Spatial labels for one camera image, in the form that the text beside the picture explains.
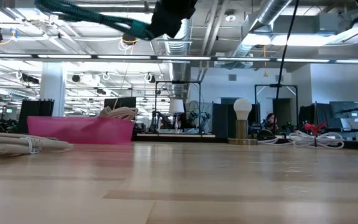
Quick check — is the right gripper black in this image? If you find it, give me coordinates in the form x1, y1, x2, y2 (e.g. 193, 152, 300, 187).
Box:
150, 0, 198, 38

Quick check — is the teal braided USB cable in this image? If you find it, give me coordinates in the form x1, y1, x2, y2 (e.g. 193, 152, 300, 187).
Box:
34, 0, 157, 41

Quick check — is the beige USB cable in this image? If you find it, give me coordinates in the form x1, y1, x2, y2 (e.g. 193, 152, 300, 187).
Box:
0, 130, 74, 159
98, 105, 139, 121

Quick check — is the monitor on black arm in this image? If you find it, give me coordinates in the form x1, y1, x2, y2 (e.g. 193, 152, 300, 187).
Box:
329, 101, 358, 131

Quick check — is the white shade table lamp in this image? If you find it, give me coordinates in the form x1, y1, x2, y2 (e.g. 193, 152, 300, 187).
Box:
168, 98, 185, 134

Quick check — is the black screen panel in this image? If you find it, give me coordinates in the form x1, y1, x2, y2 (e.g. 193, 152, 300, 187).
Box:
103, 96, 137, 121
17, 99, 55, 134

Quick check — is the long ceiling light bar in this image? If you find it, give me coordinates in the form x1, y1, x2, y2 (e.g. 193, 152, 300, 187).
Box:
0, 53, 358, 65

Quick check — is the dark partition panel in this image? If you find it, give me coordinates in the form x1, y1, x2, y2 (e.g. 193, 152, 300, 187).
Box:
212, 103, 260, 139

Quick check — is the brass lamp with white bulb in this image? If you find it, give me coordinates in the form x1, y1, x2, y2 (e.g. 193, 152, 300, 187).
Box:
227, 98, 259, 146

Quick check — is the white pillar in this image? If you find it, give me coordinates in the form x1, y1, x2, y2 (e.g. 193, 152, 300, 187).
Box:
40, 61, 67, 118

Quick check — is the pink plastic tray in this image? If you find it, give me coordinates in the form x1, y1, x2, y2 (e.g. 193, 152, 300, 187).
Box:
26, 116, 135, 146

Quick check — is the person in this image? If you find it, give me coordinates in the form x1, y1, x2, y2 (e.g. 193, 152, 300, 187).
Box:
264, 112, 278, 133

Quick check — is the red object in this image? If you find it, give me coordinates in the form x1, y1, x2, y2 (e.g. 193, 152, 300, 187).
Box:
303, 121, 328, 136

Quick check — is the silver ribbed air duct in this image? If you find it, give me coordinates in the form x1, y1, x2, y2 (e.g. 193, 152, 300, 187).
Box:
163, 18, 193, 57

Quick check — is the black metal stand frame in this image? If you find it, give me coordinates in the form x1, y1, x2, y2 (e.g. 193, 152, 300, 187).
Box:
155, 80, 202, 134
254, 83, 299, 131

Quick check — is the silver smooth air duct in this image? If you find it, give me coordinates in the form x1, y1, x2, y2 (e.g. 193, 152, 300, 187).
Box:
228, 0, 293, 58

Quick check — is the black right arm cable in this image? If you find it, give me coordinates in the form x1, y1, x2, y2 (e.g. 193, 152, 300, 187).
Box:
256, 0, 301, 141

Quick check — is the white lamp cord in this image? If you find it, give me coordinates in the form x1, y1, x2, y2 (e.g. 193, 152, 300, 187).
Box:
258, 129, 345, 149

